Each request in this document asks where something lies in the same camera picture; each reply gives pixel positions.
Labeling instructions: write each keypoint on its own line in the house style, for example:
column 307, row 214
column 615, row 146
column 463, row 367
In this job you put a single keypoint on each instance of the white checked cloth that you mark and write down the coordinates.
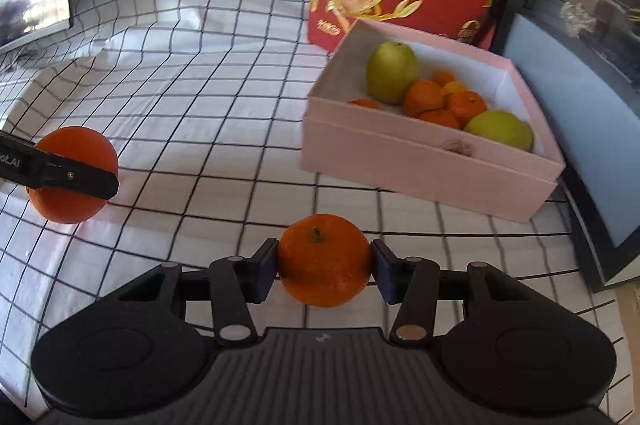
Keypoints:
column 200, row 80

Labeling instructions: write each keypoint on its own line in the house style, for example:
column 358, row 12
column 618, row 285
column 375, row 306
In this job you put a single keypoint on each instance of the black computer case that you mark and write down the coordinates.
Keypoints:
column 575, row 105

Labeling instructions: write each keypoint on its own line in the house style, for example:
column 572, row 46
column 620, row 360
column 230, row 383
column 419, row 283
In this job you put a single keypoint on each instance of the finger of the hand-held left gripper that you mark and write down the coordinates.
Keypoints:
column 75, row 177

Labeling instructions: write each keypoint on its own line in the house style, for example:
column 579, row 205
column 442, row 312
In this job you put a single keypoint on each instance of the large smooth orange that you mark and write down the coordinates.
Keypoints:
column 75, row 145

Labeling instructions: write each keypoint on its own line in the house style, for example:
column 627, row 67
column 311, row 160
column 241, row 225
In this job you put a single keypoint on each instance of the large bumpy mandarin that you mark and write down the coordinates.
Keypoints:
column 325, row 270

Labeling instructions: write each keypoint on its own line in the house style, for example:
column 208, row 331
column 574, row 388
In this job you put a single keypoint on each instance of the pink box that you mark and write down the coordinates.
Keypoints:
column 400, row 175

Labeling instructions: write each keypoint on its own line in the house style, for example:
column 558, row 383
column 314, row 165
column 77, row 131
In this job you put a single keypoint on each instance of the mandarin with green stem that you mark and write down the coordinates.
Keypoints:
column 467, row 106

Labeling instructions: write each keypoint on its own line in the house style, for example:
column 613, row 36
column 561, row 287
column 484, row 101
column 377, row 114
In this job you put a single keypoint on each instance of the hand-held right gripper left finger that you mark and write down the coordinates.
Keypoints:
column 265, row 272

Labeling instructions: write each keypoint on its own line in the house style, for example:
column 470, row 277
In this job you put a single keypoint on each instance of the orange tangerine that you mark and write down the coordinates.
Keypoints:
column 440, row 118
column 424, row 97

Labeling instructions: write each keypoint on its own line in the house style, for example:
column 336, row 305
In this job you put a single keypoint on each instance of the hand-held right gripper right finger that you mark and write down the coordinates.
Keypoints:
column 385, row 272

